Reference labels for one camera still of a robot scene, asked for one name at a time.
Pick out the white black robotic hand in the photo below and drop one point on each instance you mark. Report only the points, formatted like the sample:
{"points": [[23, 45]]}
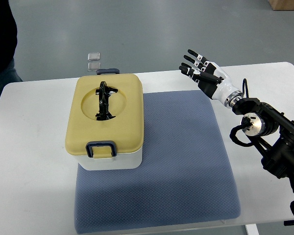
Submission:
{"points": [[211, 79]]}

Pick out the yellow box lid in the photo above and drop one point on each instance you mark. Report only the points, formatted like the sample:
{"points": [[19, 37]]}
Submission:
{"points": [[125, 129]]}

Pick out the black lid handle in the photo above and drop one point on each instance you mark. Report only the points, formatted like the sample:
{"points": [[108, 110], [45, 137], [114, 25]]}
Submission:
{"points": [[104, 92]]}

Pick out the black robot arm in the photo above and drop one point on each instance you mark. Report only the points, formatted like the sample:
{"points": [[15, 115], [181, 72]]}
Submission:
{"points": [[269, 131]]}

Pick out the cardboard box corner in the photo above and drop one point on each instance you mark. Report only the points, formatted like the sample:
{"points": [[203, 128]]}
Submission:
{"points": [[282, 5]]}

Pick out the white storage box base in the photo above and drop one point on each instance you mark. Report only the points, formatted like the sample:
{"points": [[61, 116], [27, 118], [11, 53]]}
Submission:
{"points": [[115, 159]]}

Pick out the blue fabric cushion mat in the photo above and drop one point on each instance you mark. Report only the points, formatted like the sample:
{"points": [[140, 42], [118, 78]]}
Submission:
{"points": [[185, 175]]}

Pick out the blue rear latch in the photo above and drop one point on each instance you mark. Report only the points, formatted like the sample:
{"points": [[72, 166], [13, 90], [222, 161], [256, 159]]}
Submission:
{"points": [[108, 71]]}

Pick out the upper clear plastic packet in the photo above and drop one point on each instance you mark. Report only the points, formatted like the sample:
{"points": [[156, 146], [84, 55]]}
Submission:
{"points": [[94, 56]]}

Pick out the person in dark clothes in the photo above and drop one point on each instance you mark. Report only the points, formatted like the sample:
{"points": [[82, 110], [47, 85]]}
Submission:
{"points": [[8, 43]]}

